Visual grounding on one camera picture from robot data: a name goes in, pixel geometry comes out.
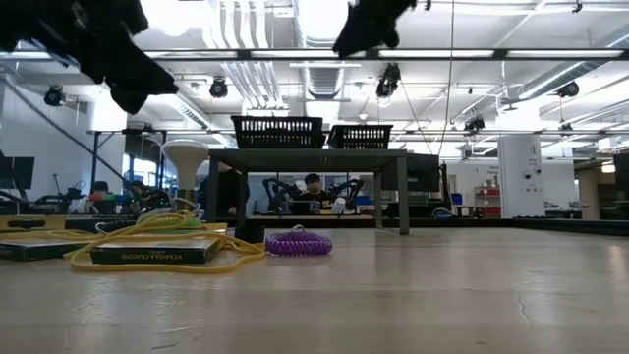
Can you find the black overhead camera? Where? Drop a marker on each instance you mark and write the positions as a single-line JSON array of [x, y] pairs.
[[388, 81]]

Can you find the black monitor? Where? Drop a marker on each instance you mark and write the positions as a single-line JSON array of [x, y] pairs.
[[17, 172], [422, 172]]

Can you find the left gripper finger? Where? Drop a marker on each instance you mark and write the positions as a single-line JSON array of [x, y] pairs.
[[147, 74], [120, 91]]

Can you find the blue bin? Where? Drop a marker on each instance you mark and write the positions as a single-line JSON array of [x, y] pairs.
[[457, 198]]

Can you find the white light bulb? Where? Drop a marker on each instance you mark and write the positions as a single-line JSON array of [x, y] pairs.
[[186, 157]]

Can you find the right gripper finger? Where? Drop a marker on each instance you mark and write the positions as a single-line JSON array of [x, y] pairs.
[[389, 38], [368, 22]]

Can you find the person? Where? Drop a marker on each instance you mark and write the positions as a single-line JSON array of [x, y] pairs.
[[137, 189], [313, 182], [99, 187]]

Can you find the white plastic bottle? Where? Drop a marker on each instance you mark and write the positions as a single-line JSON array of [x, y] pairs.
[[339, 205]]

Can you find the white building column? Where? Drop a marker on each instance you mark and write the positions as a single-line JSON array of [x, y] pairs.
[[521, 172]]

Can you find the black plastic mesh basket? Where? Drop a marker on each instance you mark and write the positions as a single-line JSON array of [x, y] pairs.
[[275, 119], [359, 128]]

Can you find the black background robot arm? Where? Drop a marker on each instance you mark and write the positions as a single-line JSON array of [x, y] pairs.
[[275, 189], [351, 187]]

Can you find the yellow rubber band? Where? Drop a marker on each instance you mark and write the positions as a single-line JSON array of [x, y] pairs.
[[49, 235], [147, 268]]

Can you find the red storage shelf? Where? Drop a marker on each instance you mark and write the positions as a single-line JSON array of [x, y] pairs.
[[487, 211]]

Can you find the black tape roll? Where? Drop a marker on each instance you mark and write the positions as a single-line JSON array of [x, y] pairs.
[[249, 234]]

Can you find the grey perforated metal shelf riser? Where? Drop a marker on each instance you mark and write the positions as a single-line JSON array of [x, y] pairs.
[[304, 159]]

